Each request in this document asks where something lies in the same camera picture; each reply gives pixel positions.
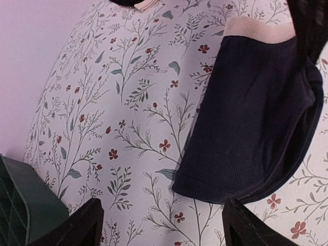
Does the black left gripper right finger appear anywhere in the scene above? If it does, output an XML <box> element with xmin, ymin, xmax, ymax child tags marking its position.
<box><xmin>222</xmin><ymin>198</ymin><xmax>296</xmax><ymax>246</ymax></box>

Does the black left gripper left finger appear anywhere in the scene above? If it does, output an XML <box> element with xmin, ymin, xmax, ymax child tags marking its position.
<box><xmin>29</xmin><ymin>198</ymin><xmax>104</xmax><ymax>246</ymax></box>

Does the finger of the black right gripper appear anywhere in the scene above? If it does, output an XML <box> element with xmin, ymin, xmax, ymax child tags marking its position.
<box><xmin>287</xmin><ymin>0</ymin><xmax>327</xmax><ymax>67</ymax></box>

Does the dark green divided tray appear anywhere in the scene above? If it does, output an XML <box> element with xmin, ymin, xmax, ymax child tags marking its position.
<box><xmin>1</xmin><ymin>156</ymin><xmax>69</xmax><ymax>245</ymax></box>

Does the navy blue underwear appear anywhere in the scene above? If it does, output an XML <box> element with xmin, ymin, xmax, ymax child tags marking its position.
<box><xmin>172</xmin><ymin>16</ymin><xmax>323</xmax><ymax>204</ymax></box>

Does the floral patterned table mat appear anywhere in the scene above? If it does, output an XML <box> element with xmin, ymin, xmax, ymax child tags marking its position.
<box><xmin>23</xmin><ymin>0</ymin><xmax>328</xmax><ymax>246</ymax></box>

